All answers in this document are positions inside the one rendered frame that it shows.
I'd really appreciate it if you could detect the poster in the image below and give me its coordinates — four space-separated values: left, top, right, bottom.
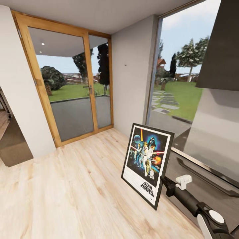
121 123 175 211

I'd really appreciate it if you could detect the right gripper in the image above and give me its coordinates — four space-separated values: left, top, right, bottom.
160 176 193 206

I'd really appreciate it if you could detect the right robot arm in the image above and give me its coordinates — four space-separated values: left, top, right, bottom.
160 175 235 239

